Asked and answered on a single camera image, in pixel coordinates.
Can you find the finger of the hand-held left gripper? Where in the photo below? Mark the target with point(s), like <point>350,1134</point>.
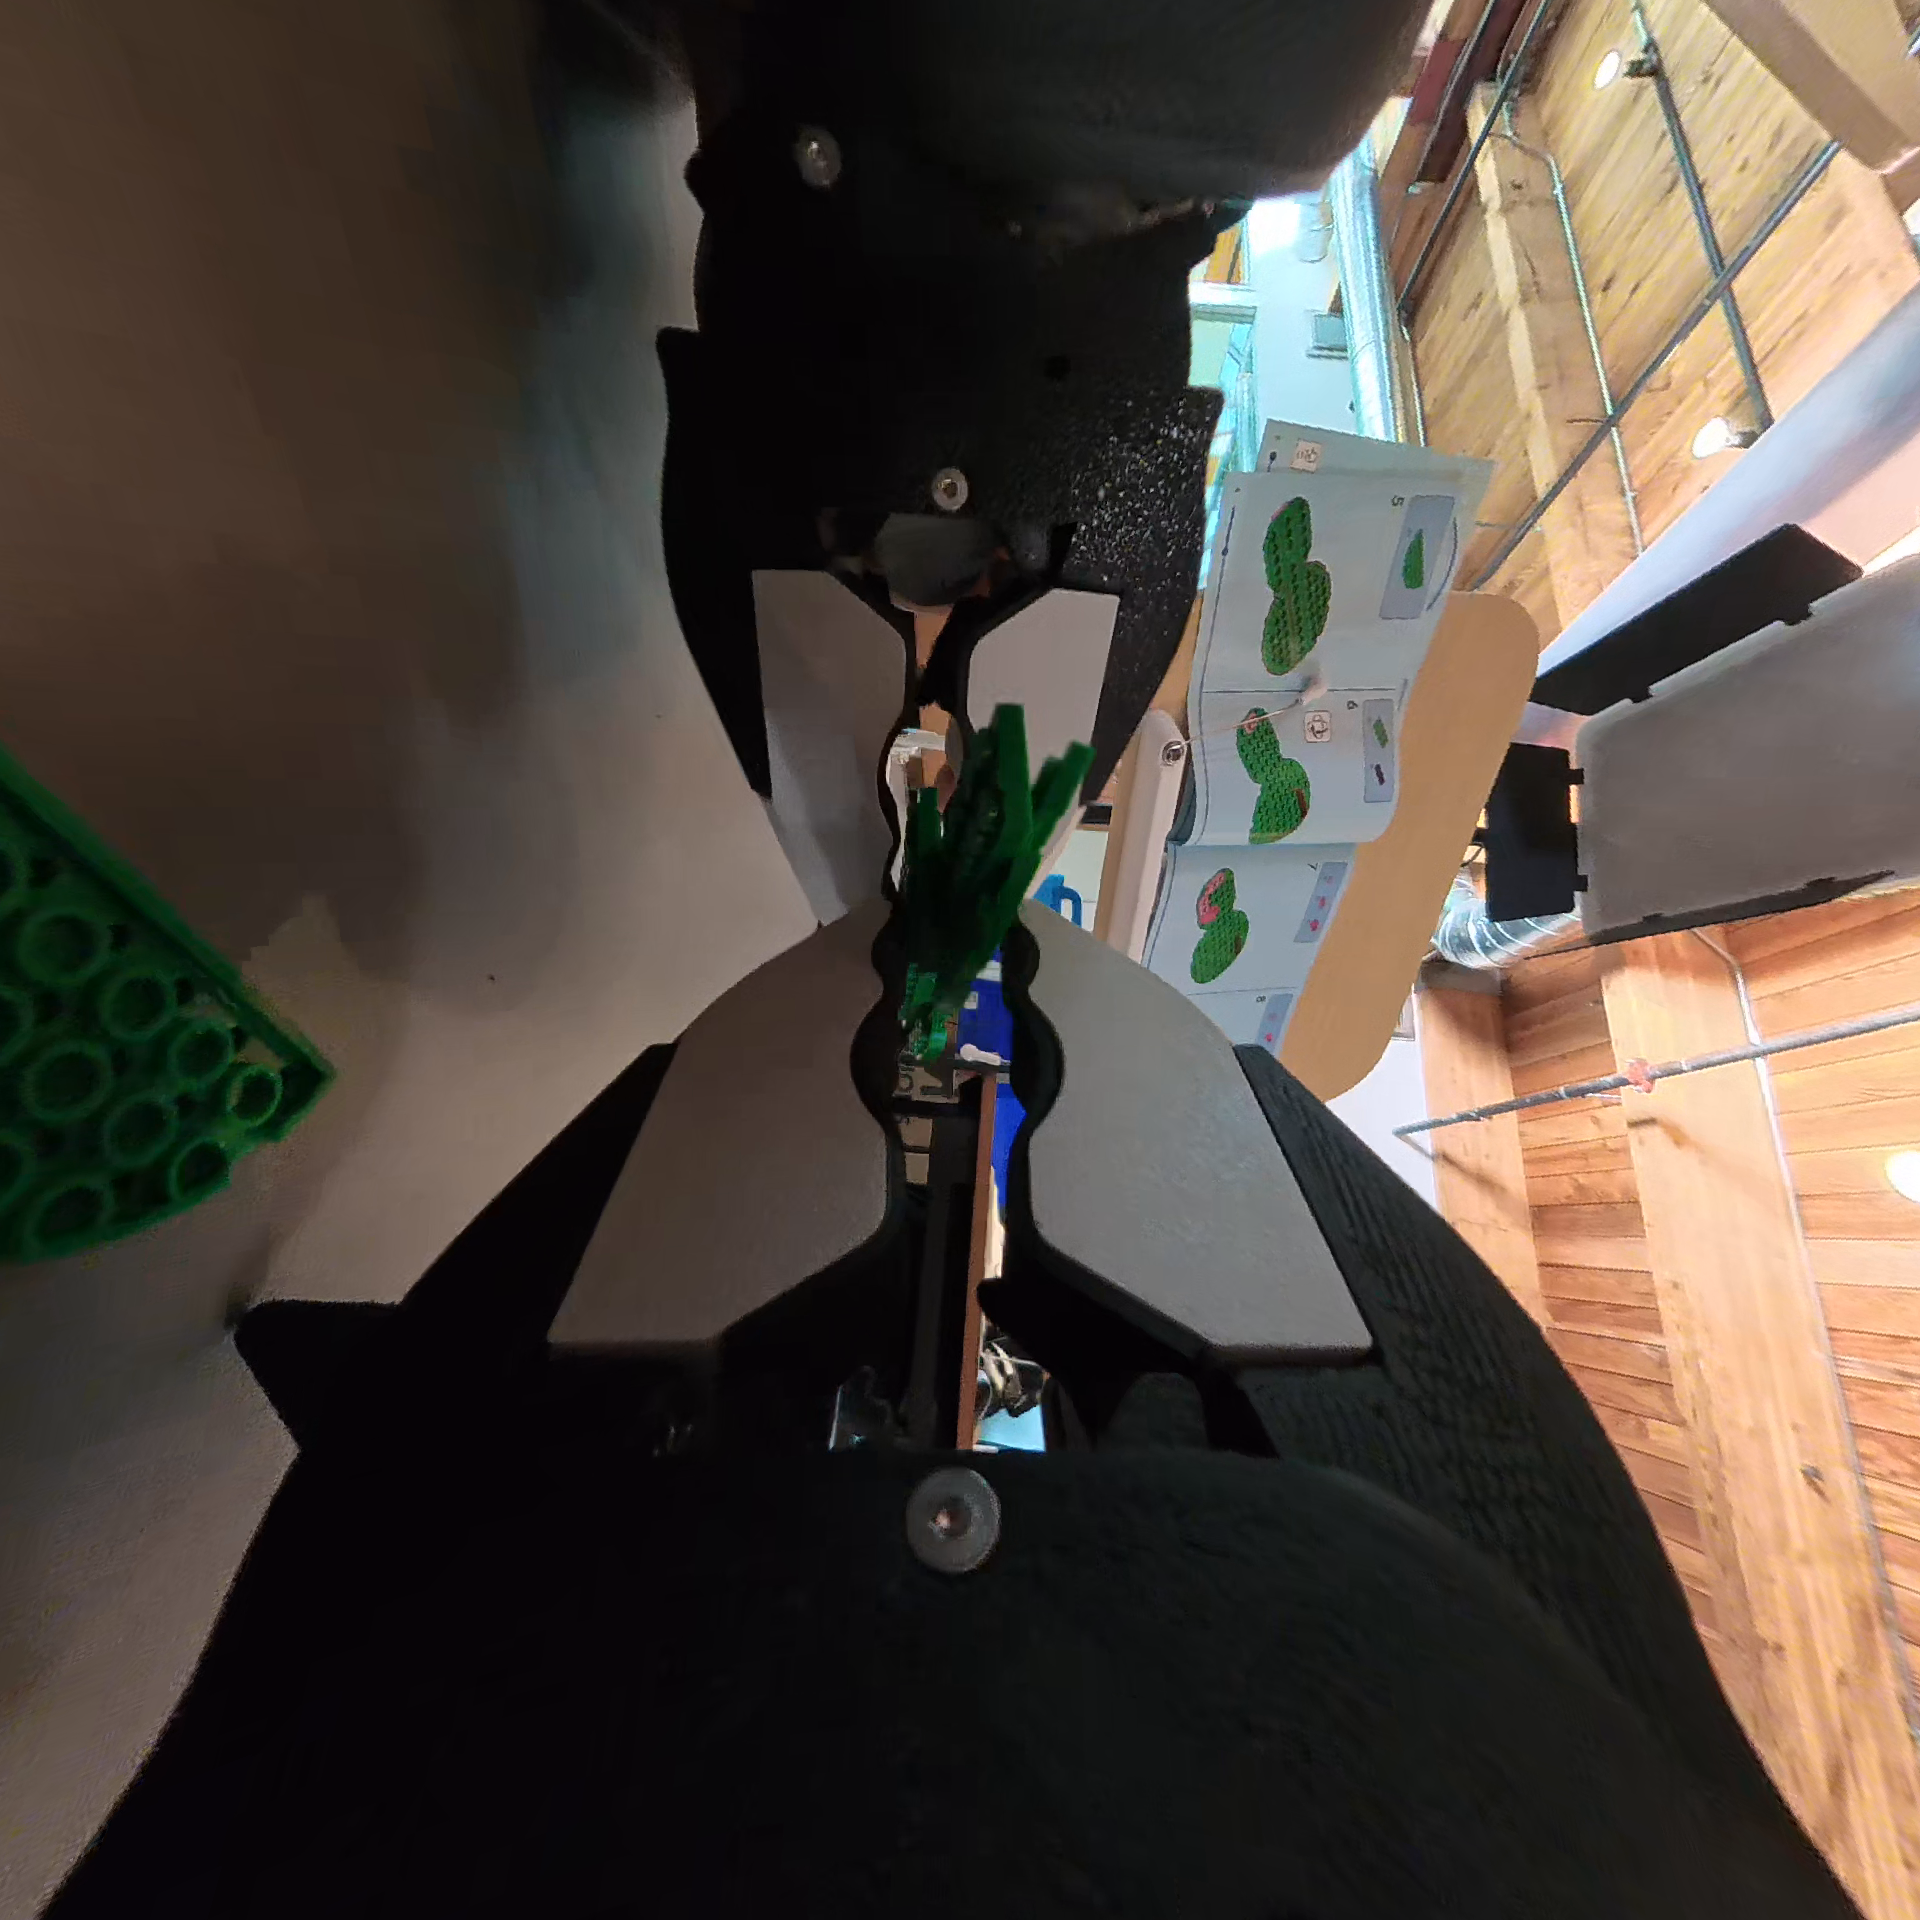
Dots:
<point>1051,661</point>
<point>820,706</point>

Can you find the black hanging panel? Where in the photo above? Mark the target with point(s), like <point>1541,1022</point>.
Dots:
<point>1695,615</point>

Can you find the green lego plate assembly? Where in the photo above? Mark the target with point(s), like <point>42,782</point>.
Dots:
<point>975,870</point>

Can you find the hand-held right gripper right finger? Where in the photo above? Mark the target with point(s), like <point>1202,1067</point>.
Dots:
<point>1186,1185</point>

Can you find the lego instruction booklet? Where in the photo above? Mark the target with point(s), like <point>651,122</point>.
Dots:
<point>1319,599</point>

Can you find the grey hanging panel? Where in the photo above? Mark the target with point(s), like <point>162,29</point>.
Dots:
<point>1740,764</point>

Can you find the grey ceiling pipe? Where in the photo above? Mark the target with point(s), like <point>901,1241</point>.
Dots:
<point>1652,1074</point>

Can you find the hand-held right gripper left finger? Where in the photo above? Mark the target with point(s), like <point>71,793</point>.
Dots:
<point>722,1185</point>

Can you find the silver air duct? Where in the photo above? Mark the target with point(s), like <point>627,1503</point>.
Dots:
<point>1373,301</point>
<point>1484,931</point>

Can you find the green rounded lego plate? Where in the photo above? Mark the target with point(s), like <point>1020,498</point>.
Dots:
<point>106,1050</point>

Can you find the black box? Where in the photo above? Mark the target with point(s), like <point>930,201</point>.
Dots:
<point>1531,833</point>

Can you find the white bar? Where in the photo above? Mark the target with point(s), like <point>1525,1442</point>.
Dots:
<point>1152,811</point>

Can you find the rounded light wooden panel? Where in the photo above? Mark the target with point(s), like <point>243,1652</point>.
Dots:
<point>1426,841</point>

